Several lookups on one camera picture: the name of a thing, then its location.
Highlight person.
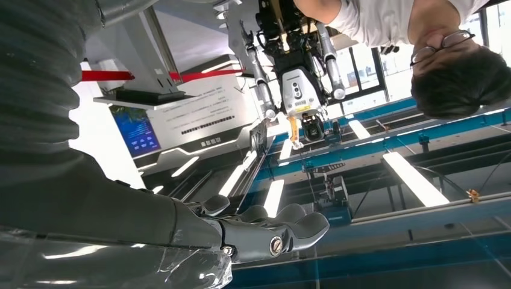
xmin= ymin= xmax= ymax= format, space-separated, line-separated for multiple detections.
xmin=293 ymin=0 xmax=511 ymax=120

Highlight long white ceiling light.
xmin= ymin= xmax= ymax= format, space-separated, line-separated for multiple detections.
xmin=263 ymin=179 xmax=286 ymax=219
xmin=171 ymin=155 xmax=200 ymax=179
xmin=218 ymin=165 xmax=245 ymax=197
xmin=348 ymin=119 xmax=372 ymax=141
xmin=381 ymin=151 xmax=451 ymax=208

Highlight red barrier belt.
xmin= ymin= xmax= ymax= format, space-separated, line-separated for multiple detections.
xmin=81 ymin=68 xmax=245 ymax=83

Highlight grey kiosk stand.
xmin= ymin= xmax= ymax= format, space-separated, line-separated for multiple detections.
xmin=84 ymin=0 xmax=277 ymax=177

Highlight blue gantry hoist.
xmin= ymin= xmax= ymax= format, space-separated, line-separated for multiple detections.
xmin=314 ymin=175 xmax=353 ymax=228

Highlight eyeglasses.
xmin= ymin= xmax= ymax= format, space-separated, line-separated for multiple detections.
xmin=410 ymin=30 xmax=476 ymax=67

